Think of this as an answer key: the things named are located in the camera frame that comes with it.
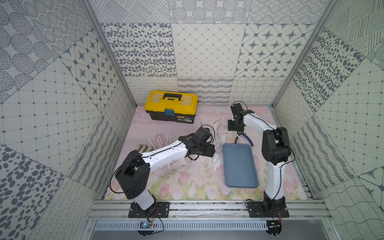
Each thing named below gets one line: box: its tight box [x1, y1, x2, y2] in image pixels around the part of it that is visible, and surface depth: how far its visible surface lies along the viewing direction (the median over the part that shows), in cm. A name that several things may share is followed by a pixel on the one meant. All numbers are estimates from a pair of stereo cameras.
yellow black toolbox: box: [144, 90, 199, 124], surface depth 103 cm
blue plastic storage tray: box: [222, 143, 259, 189], surface depth 89 cm
